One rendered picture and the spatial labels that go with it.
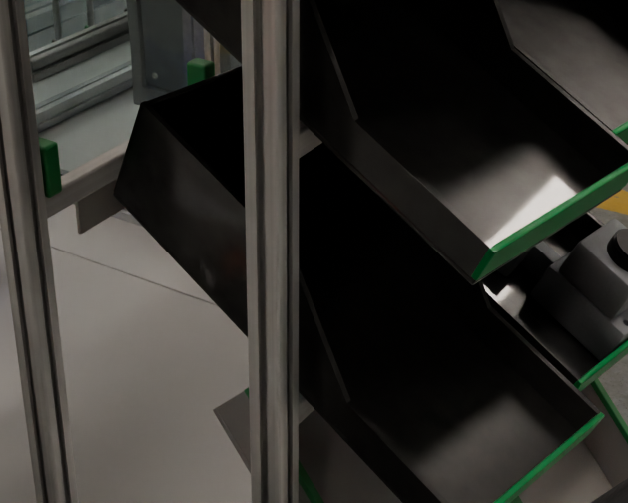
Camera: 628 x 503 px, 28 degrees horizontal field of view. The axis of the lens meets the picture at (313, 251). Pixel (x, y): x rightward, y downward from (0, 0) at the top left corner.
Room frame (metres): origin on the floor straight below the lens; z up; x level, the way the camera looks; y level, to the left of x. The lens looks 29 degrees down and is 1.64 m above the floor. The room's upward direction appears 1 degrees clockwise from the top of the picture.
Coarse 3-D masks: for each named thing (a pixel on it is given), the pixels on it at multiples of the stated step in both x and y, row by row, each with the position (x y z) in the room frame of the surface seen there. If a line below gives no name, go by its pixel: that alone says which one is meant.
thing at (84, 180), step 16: (304, 128) 0.55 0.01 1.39; (304, 144) 0.55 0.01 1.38; (96, 160) 0.68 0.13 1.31; (112, 160) 0.68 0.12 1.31; (64, 176) 0.66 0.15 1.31; (80, 176) 0.66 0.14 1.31; (96, 176) 0.67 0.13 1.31; (112, 176) 0.68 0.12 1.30; (64, 192) 0.65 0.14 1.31; (80, 192) 0.66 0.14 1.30; (48, 208) 0.64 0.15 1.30; (64, 208) 0.65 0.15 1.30; (304, 400) 0.55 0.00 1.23; (304, 416) 0.55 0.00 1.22
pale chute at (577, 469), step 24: (600, 384) 0.74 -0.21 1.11; (600, 408) 0.73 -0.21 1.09; (600, 432) 0.73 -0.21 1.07; (624, 432) 0.72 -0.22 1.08; (576, 456) 0.72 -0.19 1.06; (600, 456) 0.73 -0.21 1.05; (624, 456) 0.71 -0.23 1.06; (552, 480) 0.70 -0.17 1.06; (576, 480) 0.71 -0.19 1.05; (600, 480) 0.72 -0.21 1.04
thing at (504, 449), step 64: (192, 128) 0.67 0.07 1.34; (128, 192) 0.64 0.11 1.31; (192, 192) 0.60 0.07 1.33; (320, 192) 0.70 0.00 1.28; (192, 256) 0.61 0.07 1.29; (320, 256) 0.65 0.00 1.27; (384, 256) 0.66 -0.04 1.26; (320, 320) 0.60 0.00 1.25; (384, 320) 0.62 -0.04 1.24; (448, 320) 0.63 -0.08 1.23; (320, 384) 0.54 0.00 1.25; (384, 384) 0.57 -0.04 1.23; (448, 384) 0.58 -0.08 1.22; (512, 384) 0.60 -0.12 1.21; (384, 448) 0.51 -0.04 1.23; (448, 448) 0.54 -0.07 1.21; (512, 448) 0.55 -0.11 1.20
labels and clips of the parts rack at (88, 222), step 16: (192, 64) 0.77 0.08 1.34; (208, 64) 0.77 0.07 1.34; (192, 80) 0.77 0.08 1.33; (48, 144) 0.64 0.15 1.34; (48, 160) 0.64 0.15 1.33; (48, 176) 0.64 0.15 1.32; (48, 192) 0.64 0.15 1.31; (96, 192) 0.69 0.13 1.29; (112, 192) 0.70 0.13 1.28; (80, 208) 0.67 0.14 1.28; (96, 208) 0.69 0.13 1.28; (112, 208) 0.70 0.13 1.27; (80, 224) 0.67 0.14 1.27; (96, 224) 0.69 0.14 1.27
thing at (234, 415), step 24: (216, 408) 0.60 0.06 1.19; (240, 408) 0.59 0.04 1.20; (240, 432) 0.59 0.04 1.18; (312, 432) 0.62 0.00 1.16; (240, 456) 0.59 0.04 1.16; (312, 456) 0.61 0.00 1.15; (336, 456) 0.61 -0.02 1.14; (312, 480) 0.59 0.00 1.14; (336, 480) 0.60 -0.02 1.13; (360, 480) 0.61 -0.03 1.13
